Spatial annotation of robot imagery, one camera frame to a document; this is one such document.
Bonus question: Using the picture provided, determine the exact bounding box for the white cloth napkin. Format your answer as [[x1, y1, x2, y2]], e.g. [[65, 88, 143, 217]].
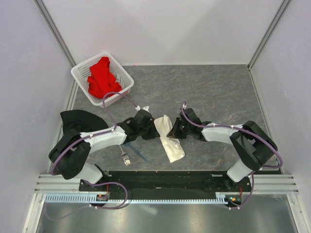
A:
[[154, 115, 185, 163]]

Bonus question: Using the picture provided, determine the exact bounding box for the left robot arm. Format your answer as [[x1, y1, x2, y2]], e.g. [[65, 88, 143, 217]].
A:
[[49, 109, 159, 191]]

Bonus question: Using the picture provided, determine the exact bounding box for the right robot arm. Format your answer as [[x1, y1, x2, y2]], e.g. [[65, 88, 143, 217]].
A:
[[167, 107, 277, 191]]

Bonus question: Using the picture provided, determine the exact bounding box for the blue plastic spoon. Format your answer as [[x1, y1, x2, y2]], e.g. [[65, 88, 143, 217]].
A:
[[125, 143, 148, 162]]

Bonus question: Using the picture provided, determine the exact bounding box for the silver metal fork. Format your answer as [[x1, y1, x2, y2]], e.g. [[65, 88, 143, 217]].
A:
[[119, 145, 131, 166]]

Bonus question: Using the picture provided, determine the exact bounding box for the grey cloth in basket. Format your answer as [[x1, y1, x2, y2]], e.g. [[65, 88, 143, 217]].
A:
[[115, 74, 125, 89]]

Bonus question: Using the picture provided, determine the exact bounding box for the white plastic basket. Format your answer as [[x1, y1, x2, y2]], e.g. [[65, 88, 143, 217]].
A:
[[71, 51, 134, 108]]

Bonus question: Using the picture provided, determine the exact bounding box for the black cloth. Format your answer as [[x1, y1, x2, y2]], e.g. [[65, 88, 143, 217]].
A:
[[60, 110, 111, 137]]

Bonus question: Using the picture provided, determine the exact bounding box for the red cloth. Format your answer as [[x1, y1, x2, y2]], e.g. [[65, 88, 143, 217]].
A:
[[87, 57, 122, 99]]

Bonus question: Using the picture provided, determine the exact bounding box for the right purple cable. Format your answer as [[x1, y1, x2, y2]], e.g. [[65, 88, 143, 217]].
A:
[[181, 103, 284, 212]]

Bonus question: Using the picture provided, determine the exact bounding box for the purple cable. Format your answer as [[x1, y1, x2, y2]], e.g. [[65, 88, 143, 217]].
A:
[[45, 91, 141, 221], [181, 103, 284, 212]]

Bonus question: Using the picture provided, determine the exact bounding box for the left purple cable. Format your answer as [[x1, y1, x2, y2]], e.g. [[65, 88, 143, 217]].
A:
[[45, 91, 141, 221]]

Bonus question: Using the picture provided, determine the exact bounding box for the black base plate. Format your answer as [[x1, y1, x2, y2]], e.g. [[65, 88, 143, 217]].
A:
[[79, 170, 251, 200]]

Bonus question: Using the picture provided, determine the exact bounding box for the slotted cable duct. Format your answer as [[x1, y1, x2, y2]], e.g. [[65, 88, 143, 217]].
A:
[[45, 193, 228, 204]]

